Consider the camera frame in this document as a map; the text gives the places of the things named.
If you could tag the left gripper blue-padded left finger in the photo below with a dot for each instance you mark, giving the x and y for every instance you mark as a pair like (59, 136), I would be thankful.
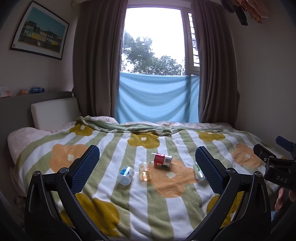
(52, 210)

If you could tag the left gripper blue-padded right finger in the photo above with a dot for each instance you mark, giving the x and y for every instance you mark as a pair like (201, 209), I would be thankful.
(242, 211)

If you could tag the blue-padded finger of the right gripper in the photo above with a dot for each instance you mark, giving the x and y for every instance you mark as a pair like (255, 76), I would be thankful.
(285, 144)
(263, 153)

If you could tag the clear orange tinted cup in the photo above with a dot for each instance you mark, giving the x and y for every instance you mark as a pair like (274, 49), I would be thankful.
(145, 173)

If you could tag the person's right hand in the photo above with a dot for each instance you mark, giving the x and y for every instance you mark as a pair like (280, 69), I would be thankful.
(280, 198)

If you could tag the right brown curtain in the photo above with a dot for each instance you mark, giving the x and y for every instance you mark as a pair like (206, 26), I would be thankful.
(218, 92)

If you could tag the brown curtain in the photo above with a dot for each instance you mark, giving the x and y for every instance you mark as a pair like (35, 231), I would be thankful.
(218, 92)
(97, 56)

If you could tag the white padded headboard cushion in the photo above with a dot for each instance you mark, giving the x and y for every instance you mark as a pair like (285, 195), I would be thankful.
(54, 114)

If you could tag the striped floral fleece blanket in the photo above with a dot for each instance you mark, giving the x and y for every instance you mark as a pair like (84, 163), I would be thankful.
(172, 205)

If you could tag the dark headboard shelf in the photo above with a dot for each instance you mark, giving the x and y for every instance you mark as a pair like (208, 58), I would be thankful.
(16, 111)

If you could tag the blue bottle on shelf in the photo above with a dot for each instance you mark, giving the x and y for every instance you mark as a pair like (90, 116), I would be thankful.
(35, 90)

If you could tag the orange item on shelf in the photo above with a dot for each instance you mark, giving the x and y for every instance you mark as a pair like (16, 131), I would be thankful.
(23, 92)

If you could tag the pink box on shelf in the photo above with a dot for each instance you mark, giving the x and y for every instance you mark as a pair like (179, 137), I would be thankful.
(4, 92)

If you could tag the light blue hanging cloth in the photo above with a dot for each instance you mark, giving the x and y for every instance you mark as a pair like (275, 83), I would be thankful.
(157, 98)

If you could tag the hanging clothes top right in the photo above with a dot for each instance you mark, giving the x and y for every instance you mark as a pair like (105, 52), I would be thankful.
(256, 9)

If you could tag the left brown curtain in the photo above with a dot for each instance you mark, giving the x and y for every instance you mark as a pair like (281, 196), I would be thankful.
(97, 56)

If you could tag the framed city picture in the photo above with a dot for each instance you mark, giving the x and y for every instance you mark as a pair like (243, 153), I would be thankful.
(40, 32)

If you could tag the window frame with glass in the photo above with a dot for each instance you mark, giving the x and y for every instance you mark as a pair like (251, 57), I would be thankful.
(159, 39)

